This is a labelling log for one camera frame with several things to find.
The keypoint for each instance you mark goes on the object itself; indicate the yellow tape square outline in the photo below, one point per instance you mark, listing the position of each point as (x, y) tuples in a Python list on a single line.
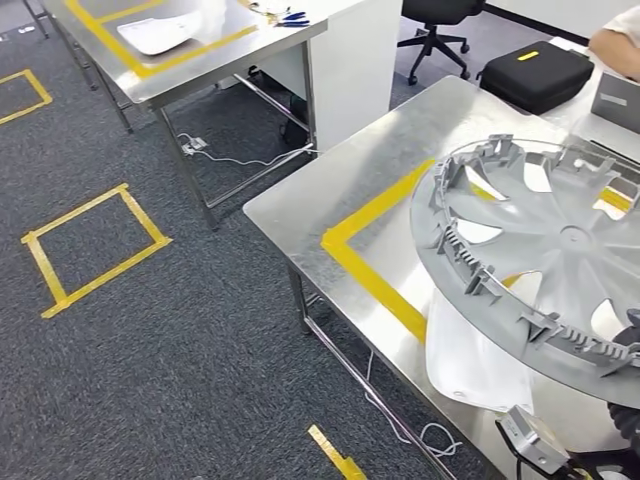
[(146, 218), (39, 86), (335, 456)]

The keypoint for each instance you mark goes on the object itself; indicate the white plastic cover part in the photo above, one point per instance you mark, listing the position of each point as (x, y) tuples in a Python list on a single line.
[(475, 364), (160, 36)]

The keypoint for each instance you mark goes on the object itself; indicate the grey plastic wheel hubcap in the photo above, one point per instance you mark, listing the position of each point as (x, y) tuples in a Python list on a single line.
[(550, 258)]

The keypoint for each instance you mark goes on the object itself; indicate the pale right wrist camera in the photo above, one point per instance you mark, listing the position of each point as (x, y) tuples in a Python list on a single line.
[(530, 437)]

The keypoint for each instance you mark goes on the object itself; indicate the person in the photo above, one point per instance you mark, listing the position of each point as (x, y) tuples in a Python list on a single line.
[(625, 23)]

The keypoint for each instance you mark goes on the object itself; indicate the black zip case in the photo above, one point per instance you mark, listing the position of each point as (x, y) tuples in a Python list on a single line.
[(535, 79)]

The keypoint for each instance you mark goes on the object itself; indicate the grey laptop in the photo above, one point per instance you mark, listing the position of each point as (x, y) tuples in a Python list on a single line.
[(617, 106)]

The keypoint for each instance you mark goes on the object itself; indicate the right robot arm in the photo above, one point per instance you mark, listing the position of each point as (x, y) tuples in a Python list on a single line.
[(627, 424)]

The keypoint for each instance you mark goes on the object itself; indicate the small yellow tape rectangle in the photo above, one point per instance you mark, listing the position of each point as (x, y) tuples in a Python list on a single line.
[(380, 286)]

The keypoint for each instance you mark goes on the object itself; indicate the yellow tape rectangle outline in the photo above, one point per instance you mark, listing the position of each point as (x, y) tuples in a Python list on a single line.
[(105, 34)]

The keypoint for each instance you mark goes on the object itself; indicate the steel workbench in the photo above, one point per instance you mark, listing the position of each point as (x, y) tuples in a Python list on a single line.
[(324, 192)]

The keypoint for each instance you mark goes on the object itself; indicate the white power strip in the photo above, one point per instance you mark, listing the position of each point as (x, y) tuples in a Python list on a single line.
[(196, 143)]

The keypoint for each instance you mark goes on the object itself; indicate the steel table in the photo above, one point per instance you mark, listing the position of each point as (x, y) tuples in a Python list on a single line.
[(225, 58)]

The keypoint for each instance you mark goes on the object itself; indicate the large yellow tape rectangle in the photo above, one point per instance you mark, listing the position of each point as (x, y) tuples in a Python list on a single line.
[(615, 200)]

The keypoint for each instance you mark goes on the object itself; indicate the black office chair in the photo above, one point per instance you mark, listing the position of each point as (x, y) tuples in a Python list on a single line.
[(440, 8)]

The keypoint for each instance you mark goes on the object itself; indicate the person's right forearm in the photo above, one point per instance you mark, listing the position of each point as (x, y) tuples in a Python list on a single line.
[(615, 53)]

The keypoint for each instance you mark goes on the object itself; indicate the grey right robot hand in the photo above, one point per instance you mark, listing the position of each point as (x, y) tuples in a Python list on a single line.
[(631, 341)]

